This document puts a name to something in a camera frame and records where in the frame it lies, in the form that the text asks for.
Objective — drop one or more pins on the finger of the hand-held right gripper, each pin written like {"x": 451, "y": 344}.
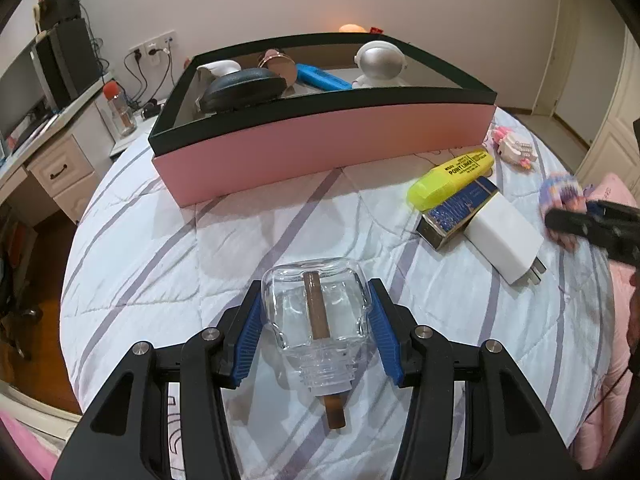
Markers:
{"x": 575, "y": 224}
{"x": 617, "y": 210}

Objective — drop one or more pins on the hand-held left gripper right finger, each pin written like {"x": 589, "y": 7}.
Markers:
{"x": 386, "y": 342}

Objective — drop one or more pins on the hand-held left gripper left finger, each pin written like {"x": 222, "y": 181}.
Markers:
{"x": 247, "y": 342}

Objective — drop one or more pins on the clear glass bottle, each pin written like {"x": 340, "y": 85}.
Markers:
{"x": 290, "y": 310}

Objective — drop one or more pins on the white plug charger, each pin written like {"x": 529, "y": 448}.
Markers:
{"x": 507, "y": 237}

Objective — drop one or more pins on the pink and white block toy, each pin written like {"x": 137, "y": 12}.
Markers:
{"x": 512, "y": 147}

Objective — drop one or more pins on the small blue and gold box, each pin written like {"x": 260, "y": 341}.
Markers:
{"x": 450, "y": 215}

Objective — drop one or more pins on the yellow highlighter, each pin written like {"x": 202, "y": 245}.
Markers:
{"x": 450, "y": 175}

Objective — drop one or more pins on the pink box with black rim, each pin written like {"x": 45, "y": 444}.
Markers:
{"x": 320, "y": 145}

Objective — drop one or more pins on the white astronaut figurine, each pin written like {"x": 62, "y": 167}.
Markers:
{"x": 380, "y": 62}

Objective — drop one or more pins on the black glasses case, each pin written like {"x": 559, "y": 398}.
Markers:
{"x": 242, "y": 87}

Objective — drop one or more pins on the blue tube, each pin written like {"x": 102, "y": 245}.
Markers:
{"x": 320, "y": 77}

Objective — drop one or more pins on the person's right forearm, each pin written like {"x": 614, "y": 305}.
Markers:
{"x": 635, "y": 320}

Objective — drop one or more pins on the pink blanket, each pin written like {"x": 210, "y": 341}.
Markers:
{"x": 617, "y": 300}
{"x": 25, "y": 450}

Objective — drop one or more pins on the white door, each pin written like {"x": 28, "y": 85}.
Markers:
{"x": 555, "y": 50}

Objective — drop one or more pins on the white bedside cabinet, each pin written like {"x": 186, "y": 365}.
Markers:
{"x": 135, "y": 135}

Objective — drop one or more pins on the black office chair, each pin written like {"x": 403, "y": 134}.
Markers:
{"x": 15, "y": 285}

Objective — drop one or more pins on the small black device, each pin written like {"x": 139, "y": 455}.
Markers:
{"x": 150, "y": 111}

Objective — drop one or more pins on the white desk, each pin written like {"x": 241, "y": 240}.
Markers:
{"x": 55, "y": 170}

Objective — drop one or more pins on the red cap water bottle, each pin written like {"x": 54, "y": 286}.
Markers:
{"x": 120, "y": 112}

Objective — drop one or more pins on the orange octopus plush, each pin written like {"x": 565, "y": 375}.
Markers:
{"x": 350, "y": 29}

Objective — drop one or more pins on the black computer tower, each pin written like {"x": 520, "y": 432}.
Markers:
{"x": 67, "y": 65}

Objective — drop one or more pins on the black computer monitor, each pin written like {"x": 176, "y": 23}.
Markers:
{"x": 20, "y": 100}

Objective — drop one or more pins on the black speaker box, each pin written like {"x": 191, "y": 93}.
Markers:
{"x": 60, "y": 7}

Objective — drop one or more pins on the white wall socket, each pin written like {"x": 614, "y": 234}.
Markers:
{"x": 152, "y": 46}

